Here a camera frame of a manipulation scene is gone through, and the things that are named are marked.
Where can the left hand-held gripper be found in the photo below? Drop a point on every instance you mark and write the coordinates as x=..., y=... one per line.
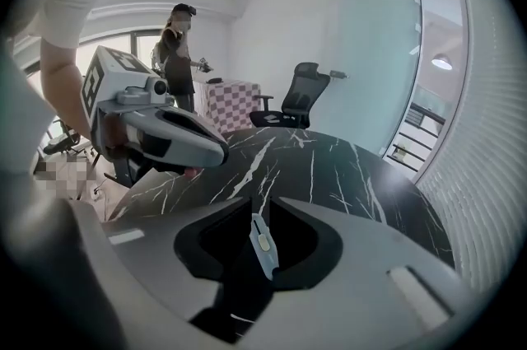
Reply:
x=107, y=76

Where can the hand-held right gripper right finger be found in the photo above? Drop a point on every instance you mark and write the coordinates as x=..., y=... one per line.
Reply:
x=370, y=278

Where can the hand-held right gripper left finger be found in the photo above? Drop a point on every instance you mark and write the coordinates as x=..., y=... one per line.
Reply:
x=164, y=258

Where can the light blue utility knife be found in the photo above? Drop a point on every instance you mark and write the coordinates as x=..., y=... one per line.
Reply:
x=264, y=247

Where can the person's left forearm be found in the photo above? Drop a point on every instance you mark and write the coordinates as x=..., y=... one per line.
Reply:
x=62, y=85

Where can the person's left hand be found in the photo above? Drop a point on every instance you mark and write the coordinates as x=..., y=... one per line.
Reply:
x=114, y=138

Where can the pink checkered cloth table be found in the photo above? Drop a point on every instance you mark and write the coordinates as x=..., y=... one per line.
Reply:
x=234, y=103

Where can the black object on checkered cloth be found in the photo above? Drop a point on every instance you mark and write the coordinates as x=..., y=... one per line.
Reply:
x=214, y=80

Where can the white power strip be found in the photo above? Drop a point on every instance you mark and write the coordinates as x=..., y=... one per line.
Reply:
x=97, y=194

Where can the round black marble table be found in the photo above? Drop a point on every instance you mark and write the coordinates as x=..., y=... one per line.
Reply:
x=329, y=175

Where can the black office chair with headrest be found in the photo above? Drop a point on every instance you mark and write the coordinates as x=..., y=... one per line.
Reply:
x=298, y=101

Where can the black mesh office chair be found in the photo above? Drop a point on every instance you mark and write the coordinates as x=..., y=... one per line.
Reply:
x=63, y=140

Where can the black balcony railing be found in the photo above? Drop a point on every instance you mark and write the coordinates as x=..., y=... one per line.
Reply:
x=416, y=134

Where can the frosted glass door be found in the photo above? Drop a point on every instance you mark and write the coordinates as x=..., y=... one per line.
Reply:
x=374, y=64

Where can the round ceiling lamp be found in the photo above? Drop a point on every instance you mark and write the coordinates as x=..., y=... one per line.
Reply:
x=440, y=61

